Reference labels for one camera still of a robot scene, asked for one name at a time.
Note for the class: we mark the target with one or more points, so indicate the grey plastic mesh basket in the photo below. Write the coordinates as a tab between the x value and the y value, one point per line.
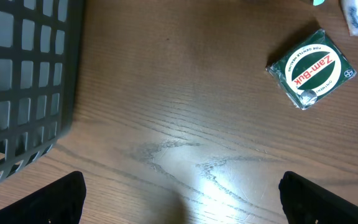
39	55

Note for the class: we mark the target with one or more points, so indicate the green Zam-Buk ointment tin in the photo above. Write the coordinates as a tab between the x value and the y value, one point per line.
312	70

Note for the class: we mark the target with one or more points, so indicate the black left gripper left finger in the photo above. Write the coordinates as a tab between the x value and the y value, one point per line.
59	202

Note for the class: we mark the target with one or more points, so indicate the teal wet wipes pack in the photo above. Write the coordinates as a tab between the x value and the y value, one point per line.
317	2

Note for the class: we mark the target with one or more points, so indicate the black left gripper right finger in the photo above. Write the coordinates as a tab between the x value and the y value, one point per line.
306	202

